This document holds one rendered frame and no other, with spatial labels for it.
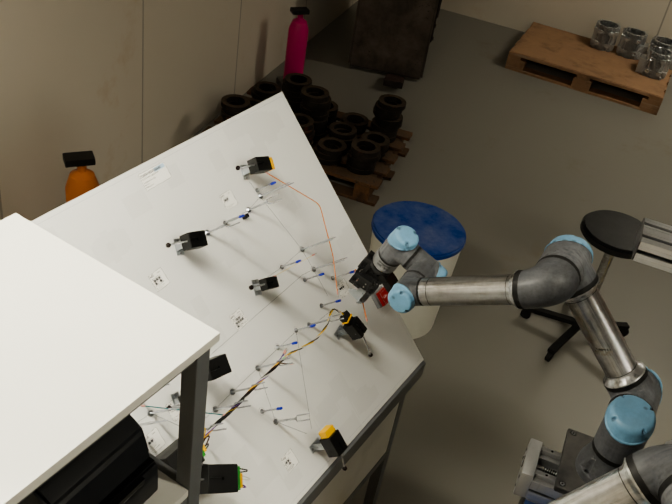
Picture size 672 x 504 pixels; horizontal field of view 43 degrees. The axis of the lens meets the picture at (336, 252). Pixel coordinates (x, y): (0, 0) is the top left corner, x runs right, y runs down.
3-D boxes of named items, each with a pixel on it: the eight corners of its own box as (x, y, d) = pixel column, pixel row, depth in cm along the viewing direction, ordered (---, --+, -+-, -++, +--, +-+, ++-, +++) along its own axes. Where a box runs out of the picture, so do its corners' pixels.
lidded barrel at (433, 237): (448, 301, 459) (473, 215, 425) (432, 356, 422) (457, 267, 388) (366, 277, 466) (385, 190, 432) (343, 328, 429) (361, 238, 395)
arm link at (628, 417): (587, 451, 215) (605, 414, 207) (600, 418, 225) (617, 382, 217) (634, 473, 211) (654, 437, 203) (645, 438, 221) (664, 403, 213)
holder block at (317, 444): (325, 476, 247) (349, 474, 240) (305, 441, 244) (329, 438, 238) (334, 466, 250) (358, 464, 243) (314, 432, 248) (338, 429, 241)
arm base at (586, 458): (634, 462, 228) (648, 437, 222) (629, 504, 216) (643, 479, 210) (579, 441, 231) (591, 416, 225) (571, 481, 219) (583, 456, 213)
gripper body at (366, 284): (357, 266, 256) (374, 245, 247) (380, 282, 256) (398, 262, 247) (346, 283, 251) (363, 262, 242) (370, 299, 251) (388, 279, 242)
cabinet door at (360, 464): (388, 452, 317) (408, 377, 293) (304, 554, 277) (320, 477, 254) (382, 449, 318) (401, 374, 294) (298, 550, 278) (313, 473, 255)
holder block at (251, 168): (221, 166, 247) (240, 157, 241) (249, 164, 255) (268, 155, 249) (225, 181, 246) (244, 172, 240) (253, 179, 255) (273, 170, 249)
